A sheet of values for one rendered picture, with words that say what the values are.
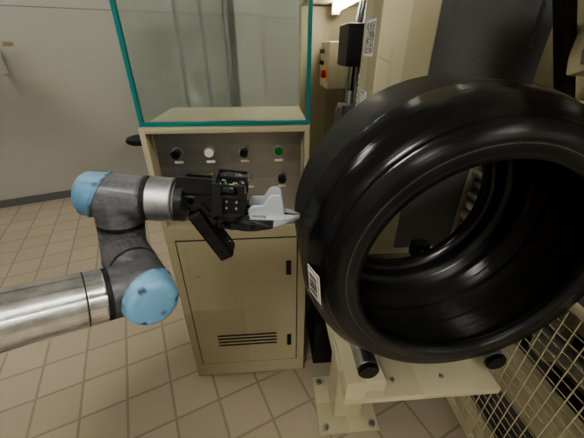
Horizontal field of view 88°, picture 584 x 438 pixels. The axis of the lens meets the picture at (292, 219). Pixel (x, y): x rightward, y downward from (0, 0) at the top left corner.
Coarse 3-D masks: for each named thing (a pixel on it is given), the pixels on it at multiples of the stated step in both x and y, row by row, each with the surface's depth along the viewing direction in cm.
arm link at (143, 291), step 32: (128, 256) 46; (32, 288) 36; (64, 288) 37; (96, 288) 39; (128, 288) 40; (160, 288) 41; (0, 320) 33; (32, 320) 35; (64, 320) 37; (96, 320) 39; (160, 320) 43; (0, 352) 34
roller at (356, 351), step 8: (352, 344) 68; (352, 352) 67; (360, 352) 65; (368, 352) 64; (360, 360) 63; (368, 360) 63; (360, 368) 62; (368, 368) 62; (376, 368) 62; (368, 376) 63
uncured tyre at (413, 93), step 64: (384, 128) 42; (448, 128) 39; (512, 128) 38; (576, 128) 39; (320, 192) 48; (384, 192) 41; (512, 192) 72; (576, 192) 57; (320, 256) 48; (448, 256) 81; (512, 256) 72; (576, 256) 52; (384, 320) 73; (448, 320) 72; (512, 320) 59
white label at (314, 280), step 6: (312, 270) 49; (312, 276) 50; (318, 276) 47; (312, 282) 50; (318, 282) 48; (312, 288) 51; (318, 288) 48; (312, 294) 52; (318, 294) 49; (318, 300) 50
